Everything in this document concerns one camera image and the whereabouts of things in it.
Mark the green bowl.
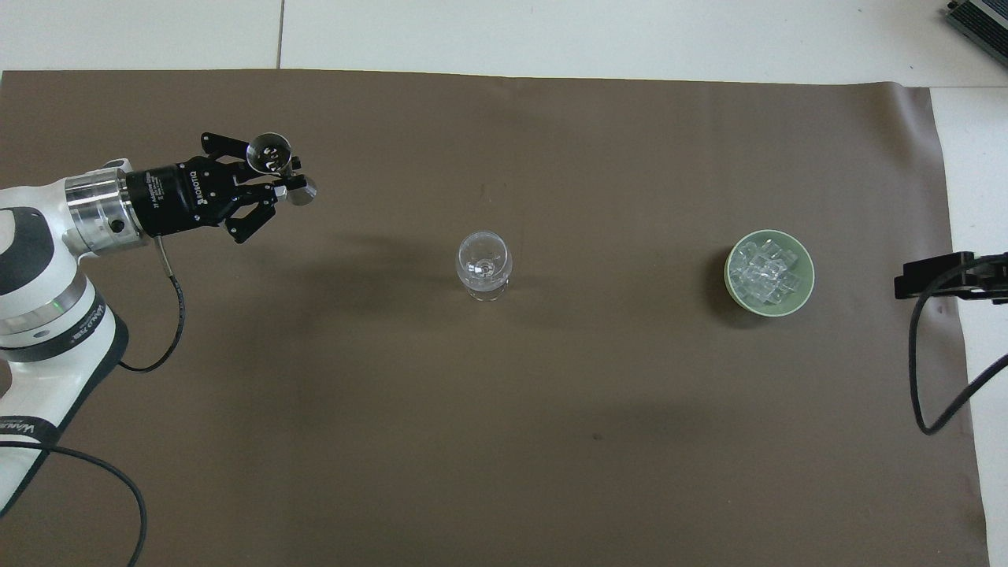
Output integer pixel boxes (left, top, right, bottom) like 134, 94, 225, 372
724, 228, 816, 320

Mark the small metal measuring cup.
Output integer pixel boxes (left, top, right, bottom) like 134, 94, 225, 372
246, 132, 318, 208

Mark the clear wine glass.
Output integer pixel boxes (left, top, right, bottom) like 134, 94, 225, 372
455, 230, 513, 302

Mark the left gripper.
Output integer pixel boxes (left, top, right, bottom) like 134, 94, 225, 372
124, 132, 309, 244

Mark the pile of clear ice cubes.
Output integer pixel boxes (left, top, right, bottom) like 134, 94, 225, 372
730, 239, 806, 306

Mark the grey metal box device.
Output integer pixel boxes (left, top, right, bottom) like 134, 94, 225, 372
944, 0, 1008, 57

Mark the black cable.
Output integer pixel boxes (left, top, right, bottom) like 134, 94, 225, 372
908, 254, 1008, 436
0, 440, 149, 567
118, 235, 187, 374

